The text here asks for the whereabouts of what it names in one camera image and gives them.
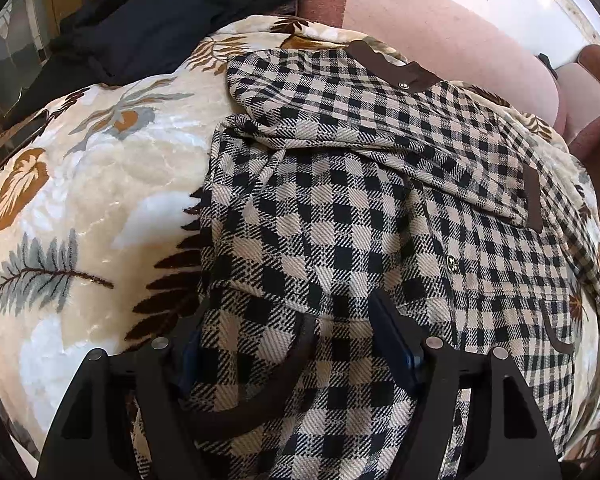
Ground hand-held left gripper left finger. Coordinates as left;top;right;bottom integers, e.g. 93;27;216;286
32;301;216;480

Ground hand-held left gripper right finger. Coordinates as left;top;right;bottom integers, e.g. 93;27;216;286
367;290;566;480

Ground black beige checkered jacket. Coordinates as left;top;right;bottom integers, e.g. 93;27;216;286
130;39;600;480

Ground cream leaf print blanket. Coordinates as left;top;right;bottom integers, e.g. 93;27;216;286
0;14;600;463

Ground pink and brown sofa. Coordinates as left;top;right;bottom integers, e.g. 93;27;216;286
297;0;600;163

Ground small black object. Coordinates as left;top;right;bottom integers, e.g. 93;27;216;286
535;52;561;81

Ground glass top table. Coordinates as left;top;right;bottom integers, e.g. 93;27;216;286
0;0;63;128

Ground black cloth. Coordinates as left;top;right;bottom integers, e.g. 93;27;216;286
2;0;333;131

